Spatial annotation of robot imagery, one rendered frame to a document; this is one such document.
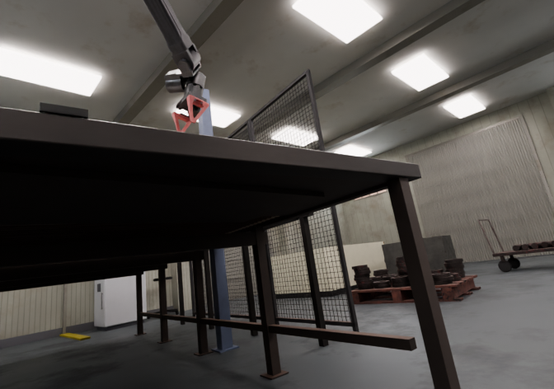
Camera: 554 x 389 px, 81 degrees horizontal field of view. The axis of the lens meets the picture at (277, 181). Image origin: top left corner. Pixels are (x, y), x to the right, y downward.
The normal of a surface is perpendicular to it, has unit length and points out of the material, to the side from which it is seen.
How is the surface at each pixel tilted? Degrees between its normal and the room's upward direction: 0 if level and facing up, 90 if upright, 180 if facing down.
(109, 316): 90
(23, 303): 90
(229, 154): 90
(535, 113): 90
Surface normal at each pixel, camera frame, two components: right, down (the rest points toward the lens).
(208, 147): 0.58, -0.29
